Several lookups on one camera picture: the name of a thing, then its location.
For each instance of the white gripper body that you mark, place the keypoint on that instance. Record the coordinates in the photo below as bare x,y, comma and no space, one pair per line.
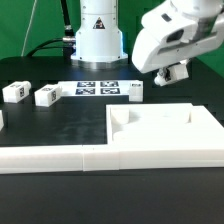
173,32

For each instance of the white square tabletop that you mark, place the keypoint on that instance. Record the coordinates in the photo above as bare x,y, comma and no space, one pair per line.
154,125

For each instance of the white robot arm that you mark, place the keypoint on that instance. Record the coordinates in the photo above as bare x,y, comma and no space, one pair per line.
99,42

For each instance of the small white tagged block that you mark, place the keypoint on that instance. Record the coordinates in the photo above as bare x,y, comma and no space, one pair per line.
136,91

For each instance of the white L-shaped obstacle fence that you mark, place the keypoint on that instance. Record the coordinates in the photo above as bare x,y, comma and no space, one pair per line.
105,157

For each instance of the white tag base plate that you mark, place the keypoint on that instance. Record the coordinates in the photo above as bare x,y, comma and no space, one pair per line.
95,88

